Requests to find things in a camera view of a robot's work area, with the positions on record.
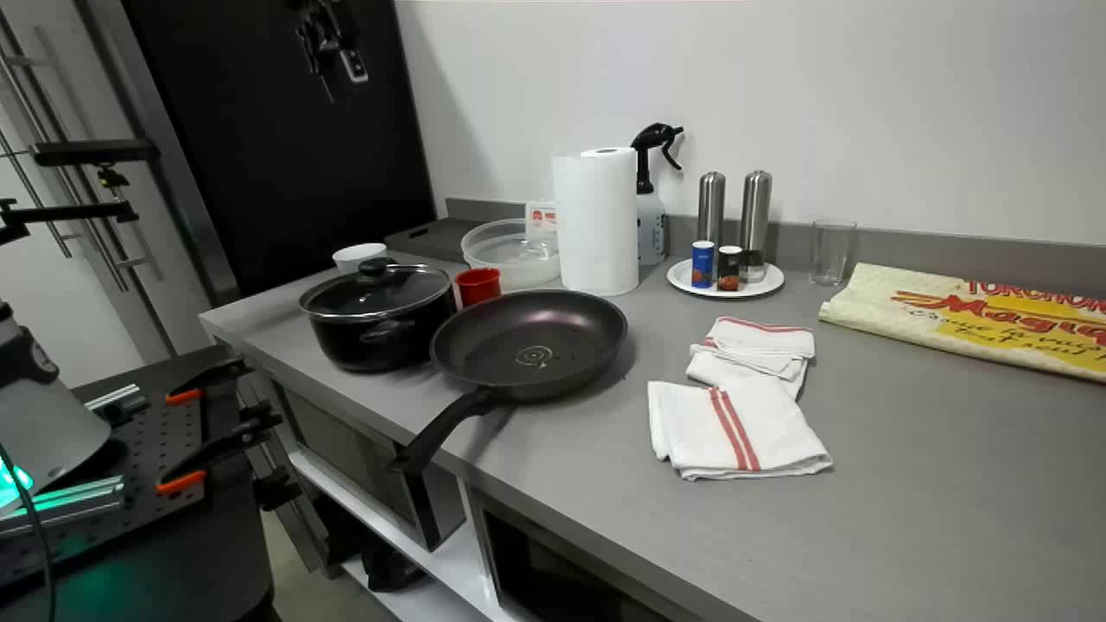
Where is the red cup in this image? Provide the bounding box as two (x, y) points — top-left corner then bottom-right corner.
(453, 267), (505, 311)

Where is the short steel grinder mill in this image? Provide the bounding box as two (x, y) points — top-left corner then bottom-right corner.
(696, 170), (728, 251)

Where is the folded white red-striped towel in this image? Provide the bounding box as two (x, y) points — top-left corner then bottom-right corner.
(643, 378), (837, 484)

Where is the black clamp with orange handle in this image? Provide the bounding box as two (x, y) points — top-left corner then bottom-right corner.
(160, 355), (251, 407)
(152, 401), (286, 500)

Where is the white round plate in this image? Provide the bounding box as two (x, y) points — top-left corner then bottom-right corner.
(663, 256), (789, 303)

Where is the dark spice jar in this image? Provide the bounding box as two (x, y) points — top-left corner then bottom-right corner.
(715, 242), (750, 294)

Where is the spray bottle with black trigger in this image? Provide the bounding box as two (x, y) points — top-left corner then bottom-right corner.
(628, 122), (689, 275)

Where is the clear plastic container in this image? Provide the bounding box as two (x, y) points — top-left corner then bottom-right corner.
(455, 215), (565, 289)

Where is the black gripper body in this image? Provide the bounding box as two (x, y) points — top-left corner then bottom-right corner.
(286, 0), (375, 56)

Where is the silver aluminium rail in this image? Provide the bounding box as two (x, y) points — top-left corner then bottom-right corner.
(0, 472), (132, 531)

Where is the black cooking pot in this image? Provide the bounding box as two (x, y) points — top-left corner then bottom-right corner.
(297, 283), (459, 378)

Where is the small white block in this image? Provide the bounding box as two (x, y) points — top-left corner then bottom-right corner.
(84, 379), (150, 417)

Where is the white paper towel roll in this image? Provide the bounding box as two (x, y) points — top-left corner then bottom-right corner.
(549, 141), (643, 299)

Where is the clear drinking glass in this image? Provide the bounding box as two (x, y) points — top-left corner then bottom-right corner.
(814, 217), (860, 289)

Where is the blue spice can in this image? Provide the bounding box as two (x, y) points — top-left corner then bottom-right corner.
(689, 238), (720, 289)

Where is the white under-counter shelf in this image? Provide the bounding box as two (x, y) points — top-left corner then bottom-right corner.
(286, 445), (516, 622)

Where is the dark cutting board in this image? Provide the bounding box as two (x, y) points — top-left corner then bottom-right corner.
(379, 215), (489, 267)

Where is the black mount bar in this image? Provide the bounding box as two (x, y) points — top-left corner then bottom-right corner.
(32, 136), (164, 193)

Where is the black perforated breadboard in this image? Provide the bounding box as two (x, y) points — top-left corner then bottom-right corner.
(0, 378), (251, 579)

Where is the black frying pan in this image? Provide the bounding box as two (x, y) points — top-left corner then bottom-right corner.
(395, 287), (633, 476)

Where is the tall steel grinder mill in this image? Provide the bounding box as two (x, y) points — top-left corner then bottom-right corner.
(741, 165), (773, 280)

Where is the small white bowl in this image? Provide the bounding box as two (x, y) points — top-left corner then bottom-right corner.
(329, 238), (390, 272)

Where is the crumpled white red-striped towel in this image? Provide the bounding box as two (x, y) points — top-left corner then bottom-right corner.
(683, 314), (819, 401)

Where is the dark under-counter appliance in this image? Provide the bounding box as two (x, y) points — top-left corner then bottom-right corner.
(269, 385), (468, 549)

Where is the black robot table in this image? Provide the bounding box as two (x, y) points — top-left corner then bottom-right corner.
(0, 341), (280, 622)

